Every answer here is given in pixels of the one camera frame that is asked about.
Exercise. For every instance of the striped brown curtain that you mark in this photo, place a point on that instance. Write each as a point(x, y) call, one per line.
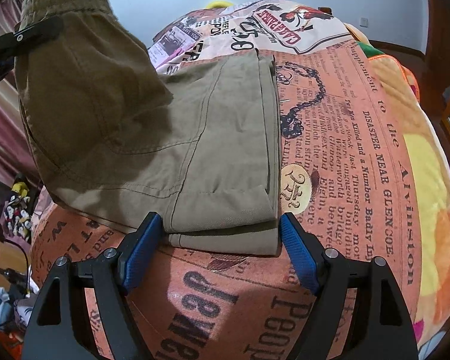
point(4, 120)

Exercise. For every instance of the white wall socket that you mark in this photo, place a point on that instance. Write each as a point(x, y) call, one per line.
point(364, 21)

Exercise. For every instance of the yellow orange fleece blanket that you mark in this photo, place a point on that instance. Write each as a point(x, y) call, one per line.
point(423, 195)

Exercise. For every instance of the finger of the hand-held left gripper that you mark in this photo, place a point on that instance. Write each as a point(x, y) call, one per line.
point(34, 32)

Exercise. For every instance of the newspaper print blanket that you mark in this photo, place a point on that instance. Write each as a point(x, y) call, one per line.
point(322, 138)

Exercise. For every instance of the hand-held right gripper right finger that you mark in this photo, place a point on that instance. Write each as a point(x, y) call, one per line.
point(300, 255)

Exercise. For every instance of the pile of toys on floor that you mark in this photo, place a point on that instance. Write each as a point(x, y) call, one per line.
point(19, 210)

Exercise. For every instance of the olive green pants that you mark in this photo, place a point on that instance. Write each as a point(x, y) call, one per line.
point(154, 150)

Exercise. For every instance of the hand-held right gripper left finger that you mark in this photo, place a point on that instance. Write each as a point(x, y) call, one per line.
point(140, 255)

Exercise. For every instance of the yellow curved foam tube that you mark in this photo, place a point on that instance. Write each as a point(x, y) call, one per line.
point(217, 3)

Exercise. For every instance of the white folded cloth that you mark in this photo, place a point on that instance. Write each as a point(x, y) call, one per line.
point(7, 305)

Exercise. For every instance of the dark wooden bed post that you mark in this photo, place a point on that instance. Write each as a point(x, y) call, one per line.
point(324, 8)

